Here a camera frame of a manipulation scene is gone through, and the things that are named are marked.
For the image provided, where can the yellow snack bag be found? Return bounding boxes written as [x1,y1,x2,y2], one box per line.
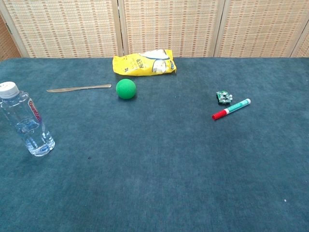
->
[112,49,177,77]

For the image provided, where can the small green circuit board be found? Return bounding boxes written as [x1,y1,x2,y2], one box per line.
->
[215,90,234,106]

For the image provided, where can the clear plastic water bottle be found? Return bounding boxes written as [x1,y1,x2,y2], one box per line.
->
[0,81,56,157]

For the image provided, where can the red capped whiteboard marker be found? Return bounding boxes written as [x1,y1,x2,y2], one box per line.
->
[211,98,252,121]

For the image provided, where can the blue table cloth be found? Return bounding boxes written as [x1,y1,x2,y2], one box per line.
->
[0,57,309,232]

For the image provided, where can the silver table knife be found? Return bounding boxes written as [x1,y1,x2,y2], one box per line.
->
[46,84,112,93]

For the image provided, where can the green foam ball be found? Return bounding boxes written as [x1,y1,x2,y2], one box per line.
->
[115,78,137,100]

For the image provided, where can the woven bamboo screen panel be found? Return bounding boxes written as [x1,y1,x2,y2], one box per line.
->
[0,0,124,58]
[213,0,309,58]
[291,31,309,58]
[118,0,225,58]
[0,14,22,61]

